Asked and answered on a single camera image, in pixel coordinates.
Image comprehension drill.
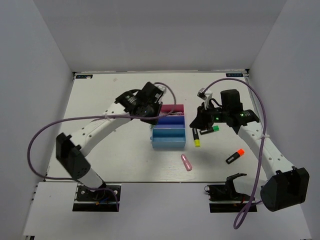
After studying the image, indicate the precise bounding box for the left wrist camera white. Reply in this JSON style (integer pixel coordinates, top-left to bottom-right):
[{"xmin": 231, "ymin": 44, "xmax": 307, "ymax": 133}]
[{"xmin": 156, "ymin": 84, "xmax": 167, "ymax": 94}]

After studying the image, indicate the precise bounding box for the left corner label sticker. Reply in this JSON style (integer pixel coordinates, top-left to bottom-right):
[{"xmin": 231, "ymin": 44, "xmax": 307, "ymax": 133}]
[{"xmin": 75, "ymin": 74, "xmax": 93, "ymax": 79}]

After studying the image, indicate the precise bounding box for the blue pen refill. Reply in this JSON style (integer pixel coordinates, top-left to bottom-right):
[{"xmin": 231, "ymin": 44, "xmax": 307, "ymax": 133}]
[{"xmin": 161, "ymin": 112, "xmax": 184, "ymax": 116}]

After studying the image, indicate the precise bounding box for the yellow highlighter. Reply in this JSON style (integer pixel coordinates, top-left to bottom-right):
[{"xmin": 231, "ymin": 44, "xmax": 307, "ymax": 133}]
[{"xmin": 192, "ymin": 128, "xmax": 201, "ymax": 148}]

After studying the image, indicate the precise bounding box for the right corner label sticker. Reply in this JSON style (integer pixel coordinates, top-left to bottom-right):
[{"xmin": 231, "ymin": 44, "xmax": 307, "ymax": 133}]
[{"xmin": 225, "ymin": 73, "xmax": 244, "ymax": 78}]

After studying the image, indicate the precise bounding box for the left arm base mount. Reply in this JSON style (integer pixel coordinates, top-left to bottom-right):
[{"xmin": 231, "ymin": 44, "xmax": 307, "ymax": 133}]
[{"xmin": 72, "ymin": 184, "xmax": 122, "ymax": 213}]

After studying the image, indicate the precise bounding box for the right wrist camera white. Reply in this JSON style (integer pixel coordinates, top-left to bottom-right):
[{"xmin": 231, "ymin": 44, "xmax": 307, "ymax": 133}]
[{"xmin": 197, "ymin": 88, "xmax": 213, "ymax": 110}]

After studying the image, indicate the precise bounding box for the pink eraser capsule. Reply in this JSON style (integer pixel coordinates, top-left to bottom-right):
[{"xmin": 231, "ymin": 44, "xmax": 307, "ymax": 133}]
[{"xmin": 180, "ymin": 154, "xmax": 193, "ymax": 172}]

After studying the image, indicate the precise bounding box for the green highlighter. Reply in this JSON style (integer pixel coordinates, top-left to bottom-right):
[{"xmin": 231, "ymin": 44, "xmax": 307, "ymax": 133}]
[{"xmin": 199, "ymin": 125, "xmax": 220, "ymax": 135}]

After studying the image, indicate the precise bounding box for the purple cable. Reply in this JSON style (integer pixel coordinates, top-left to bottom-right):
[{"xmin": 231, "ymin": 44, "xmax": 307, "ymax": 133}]
[
  {"xmin": 26, "ymin": 81, "xmax": 177, "ymax": 212},
  {"xmin": 203, "ymin": 77, "xmax": 266, "ymax": 230}
]

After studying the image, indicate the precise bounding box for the dark blue bin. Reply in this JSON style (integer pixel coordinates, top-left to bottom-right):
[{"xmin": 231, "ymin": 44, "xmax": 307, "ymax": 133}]
[{"xmin": 155, "ymin": 115, "xmax": 186, "ymax": 129}]

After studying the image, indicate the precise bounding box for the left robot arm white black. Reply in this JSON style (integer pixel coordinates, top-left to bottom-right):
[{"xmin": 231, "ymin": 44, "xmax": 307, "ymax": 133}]
[{"xmin": 55, "ymin": 82, "xmax": 166, "ymax": 200}]

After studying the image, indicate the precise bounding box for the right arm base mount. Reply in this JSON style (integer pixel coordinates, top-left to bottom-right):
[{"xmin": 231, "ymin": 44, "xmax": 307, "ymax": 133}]
[{"xmin": 203, "ymin": 173, "xmax": 250, "ymax": 214}]

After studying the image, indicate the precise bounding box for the pink bin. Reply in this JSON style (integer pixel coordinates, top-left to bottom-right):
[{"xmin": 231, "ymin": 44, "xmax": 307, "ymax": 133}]
[{"xmin": 160, "ymin": 104, "xmax": 185, "ymax": 115}]

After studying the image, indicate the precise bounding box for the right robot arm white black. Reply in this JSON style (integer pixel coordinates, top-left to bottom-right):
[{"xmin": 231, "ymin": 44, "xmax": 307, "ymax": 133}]
[{"xmin": 189, "ymin": 88, "xmax": 310, "ymax": 212}]

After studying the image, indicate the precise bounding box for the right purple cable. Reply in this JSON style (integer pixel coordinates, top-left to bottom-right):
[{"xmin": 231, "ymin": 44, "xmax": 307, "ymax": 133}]
[{"xmin": 203, "ymin": 77, "xmax": 266, "ymax": 230}]

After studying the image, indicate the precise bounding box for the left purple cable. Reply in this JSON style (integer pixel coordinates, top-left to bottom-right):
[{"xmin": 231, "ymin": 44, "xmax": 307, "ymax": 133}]
[{"xmin": 26, "ymin": 81, "xmax": 177, "ymax": 212}]

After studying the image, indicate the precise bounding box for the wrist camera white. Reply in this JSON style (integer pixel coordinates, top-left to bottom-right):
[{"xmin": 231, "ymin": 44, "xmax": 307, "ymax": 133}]
[
  {"xmin": 156, "ymin": 84, "xmax": 167, "ymax": 94},
  {"xmin": 197, "ymin": 88, "xmax": 213, "ymax": 110}
]

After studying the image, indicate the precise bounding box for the orange highlighter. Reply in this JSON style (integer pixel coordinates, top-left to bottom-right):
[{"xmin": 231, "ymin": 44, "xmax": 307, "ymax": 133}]
[{"xmin": 225, "ymin": 148, "xmax": 245, "ymax": 165}]

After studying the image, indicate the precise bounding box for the corner label sticker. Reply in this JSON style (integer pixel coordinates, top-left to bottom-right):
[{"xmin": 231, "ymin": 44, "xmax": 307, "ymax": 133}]
[
  {"xmin": 75, "ymin": 74, "xmax": 93, "ymax": 79},
  {"xmin": 225, "ymin": 73, "xmax": 244, "ymax": 78}
]

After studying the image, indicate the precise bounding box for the light blue bin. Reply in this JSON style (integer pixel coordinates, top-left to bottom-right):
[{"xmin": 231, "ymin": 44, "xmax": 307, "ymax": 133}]
[{"xmin": 150, "ymin": 128, "xmax": 186, "ymax": 150}]

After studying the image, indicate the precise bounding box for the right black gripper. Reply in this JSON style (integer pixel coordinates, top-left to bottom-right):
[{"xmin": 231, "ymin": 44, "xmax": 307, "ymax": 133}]
[{"xmin": 189, "ymin": 101, "xmax": 229, "ymax": 131}]

